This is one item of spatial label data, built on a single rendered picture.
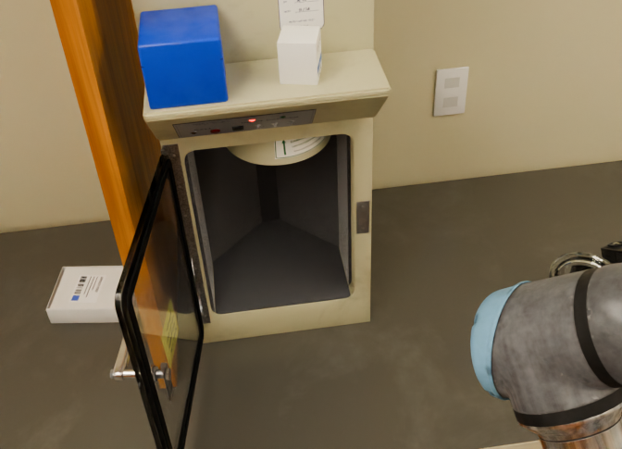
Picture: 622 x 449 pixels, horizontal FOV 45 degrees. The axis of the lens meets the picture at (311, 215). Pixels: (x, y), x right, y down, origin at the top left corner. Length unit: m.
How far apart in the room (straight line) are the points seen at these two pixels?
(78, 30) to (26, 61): 0.64
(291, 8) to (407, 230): 0.73
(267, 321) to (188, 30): 0.63
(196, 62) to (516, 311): 0.48
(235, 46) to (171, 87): 0.14
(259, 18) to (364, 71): 0.16
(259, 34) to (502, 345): 0.53
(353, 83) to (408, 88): 0.66
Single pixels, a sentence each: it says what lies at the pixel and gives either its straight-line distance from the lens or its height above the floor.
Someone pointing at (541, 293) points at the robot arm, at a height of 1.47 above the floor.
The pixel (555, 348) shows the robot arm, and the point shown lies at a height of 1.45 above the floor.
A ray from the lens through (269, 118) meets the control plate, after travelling 1.04.
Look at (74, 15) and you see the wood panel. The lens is 0.96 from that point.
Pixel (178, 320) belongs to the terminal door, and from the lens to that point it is 1.19.
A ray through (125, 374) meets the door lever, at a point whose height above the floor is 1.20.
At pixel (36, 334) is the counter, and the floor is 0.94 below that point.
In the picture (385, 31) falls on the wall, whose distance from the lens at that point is 1.58.
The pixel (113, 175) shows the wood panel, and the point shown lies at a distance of 1.07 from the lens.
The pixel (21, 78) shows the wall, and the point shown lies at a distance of 1.61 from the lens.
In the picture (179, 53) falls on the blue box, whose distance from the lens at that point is 0.95.
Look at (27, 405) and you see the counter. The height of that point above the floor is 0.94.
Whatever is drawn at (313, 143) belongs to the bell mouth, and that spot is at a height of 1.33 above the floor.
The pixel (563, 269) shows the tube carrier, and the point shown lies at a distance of 1.29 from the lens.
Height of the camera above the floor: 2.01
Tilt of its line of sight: 40 degrees down
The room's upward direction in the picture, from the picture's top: 3 degrees counter-clockwise
